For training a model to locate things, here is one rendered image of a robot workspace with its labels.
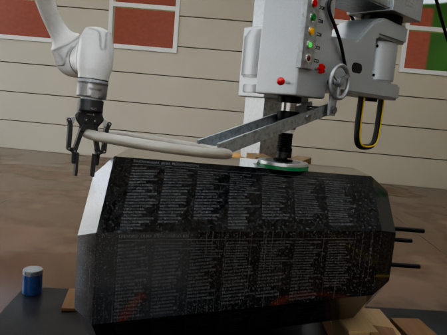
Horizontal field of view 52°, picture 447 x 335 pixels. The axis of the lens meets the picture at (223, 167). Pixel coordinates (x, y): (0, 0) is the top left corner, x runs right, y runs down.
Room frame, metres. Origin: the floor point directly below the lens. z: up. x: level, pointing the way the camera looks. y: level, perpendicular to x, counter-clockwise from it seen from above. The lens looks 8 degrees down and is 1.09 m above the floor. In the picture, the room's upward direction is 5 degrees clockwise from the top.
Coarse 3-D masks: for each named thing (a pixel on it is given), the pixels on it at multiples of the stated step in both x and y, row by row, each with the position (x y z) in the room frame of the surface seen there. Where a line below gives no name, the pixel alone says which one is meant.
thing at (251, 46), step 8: (248, 40) 2.75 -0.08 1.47; (256, 40) 2.70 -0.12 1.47; (248, 48) 2.74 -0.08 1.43; (256, 48) 2.70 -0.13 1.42; (248, 56) 2.74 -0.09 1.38; (256, 56) 2.69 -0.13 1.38; (248, 64) 2.73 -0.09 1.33; (256, 64) 2.69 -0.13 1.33; (248, 72) 2.73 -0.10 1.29; (256, 72) 2.69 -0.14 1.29
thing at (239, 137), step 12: (300, 108) 2.10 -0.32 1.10; (312, 108) 2.11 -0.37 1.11; (324, 108) 2.04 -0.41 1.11; (336, 108) 2.04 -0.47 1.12; (264, 120) 1.94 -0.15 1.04; (276, 120) 1.99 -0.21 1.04; (288, 120) 1.87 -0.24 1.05; (300, 120) 1.93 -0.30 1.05; (312, 120) 1.98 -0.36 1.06; (228, 132) 1.80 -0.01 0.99; (240, 132) 1.85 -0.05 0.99; (252, 132) 1.73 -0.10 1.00; (264, 132) 1.78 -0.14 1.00; (276, 132) 1.83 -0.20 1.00; (216, 144) 1.76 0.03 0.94; (228, 144) 1.65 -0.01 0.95; (240, 144) 1.69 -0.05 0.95; (252, 144) 1.74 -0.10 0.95
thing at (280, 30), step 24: (288, 0) 1.88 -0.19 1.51; (264, 24) 1.96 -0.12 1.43; (288, 24) 1.87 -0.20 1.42; (264, 48) 1.95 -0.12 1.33; (288, 48) 1.86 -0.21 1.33; (264, 72) 1.94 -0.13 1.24; (288, 72) 1.85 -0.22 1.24; (312, 72) 1.88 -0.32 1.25; (288, 96) 1.92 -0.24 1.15; (312, 96) 1.89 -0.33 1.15
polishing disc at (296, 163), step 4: (260, 160) 1.92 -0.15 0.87; (264, 160) 1.91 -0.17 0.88; (268, 160) 1.93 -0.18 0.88; (272, 160) 1.94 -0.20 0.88; (296, 160) 2.02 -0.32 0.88; (268, 164) 1.88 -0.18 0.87; (272, 164) 1.87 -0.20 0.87; (276, 164) 1.86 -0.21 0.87; (280, 164) 1.86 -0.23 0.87; (284, 164) 1.86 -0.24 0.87; (288, 164) 1.86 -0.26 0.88; (292, 164) 1.86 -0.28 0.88; (296, 164) 1.87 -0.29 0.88; (300, 164) 1.88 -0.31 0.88; (304, 164) 1.90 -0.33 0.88
